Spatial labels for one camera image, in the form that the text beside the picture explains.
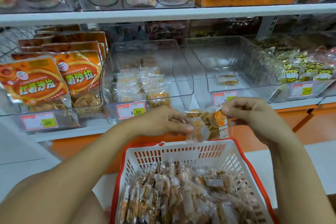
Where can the person's right hand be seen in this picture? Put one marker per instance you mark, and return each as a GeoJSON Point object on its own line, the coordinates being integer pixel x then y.
{"type": "Point", "coordinates": [252, 116]}

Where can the person's left hand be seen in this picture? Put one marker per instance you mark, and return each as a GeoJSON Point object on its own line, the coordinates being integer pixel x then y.
{"type": "Point", "coordinates": [160, 121]}

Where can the row of clear snacks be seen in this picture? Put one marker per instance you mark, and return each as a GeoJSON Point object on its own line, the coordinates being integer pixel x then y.
{"type": "Point", "coordinates": [136, 87]}

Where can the small brown snack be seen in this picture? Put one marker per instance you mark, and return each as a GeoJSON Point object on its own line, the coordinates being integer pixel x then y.
{"type": "Point", "coordinates": [207, 124]}

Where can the white red-rimmed shopping basket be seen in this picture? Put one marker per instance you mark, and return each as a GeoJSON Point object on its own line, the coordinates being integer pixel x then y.
{"type": "Point", "coordinates": [126, 158]}

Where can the pile of small brown snacks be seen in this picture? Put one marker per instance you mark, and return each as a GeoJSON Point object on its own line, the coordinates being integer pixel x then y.
{"type": "Point", "coordinates": [178, 195]}

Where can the white snack shelf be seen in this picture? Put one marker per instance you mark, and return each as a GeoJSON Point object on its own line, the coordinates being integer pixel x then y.
{"type": "Point", "coordinates": [183, 14]}

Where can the stack of orange packets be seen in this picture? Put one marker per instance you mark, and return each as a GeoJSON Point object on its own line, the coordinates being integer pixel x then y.
{"type": "Point", "coordinates": [36, 82]}

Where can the person's right forearm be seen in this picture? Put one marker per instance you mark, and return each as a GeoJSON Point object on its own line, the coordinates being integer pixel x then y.
{"type": "Point", "coordinates": [304, 184]}

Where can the person's left forearm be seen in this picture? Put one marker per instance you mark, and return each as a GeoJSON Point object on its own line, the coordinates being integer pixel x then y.
{"type": "Point", "coordinates": [57, 184]}

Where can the small yellow wrapped snack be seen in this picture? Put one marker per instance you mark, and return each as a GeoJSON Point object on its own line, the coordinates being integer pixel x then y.
{"type": "Point", "coordinates": [227, 79]}

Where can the orange shelf base panel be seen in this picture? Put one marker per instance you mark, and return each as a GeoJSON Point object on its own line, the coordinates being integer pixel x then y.
{"type": "Point", "coordinates": [315, 124]}

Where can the yellow hamster snack packets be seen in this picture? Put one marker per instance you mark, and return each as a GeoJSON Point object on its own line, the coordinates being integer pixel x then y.
{"type": "Point", "coordinates": [299, 63]}

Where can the white yellow price tag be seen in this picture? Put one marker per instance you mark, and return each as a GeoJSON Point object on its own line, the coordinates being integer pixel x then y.
{"type": "Point", "coordinates": [224, 97]}
{"type": "Point", "coordinates": [302, 89]}
{"type": "Point", "coordinates": [131, 110]}
{"type": "Point", "coordinates": [39, 121]}

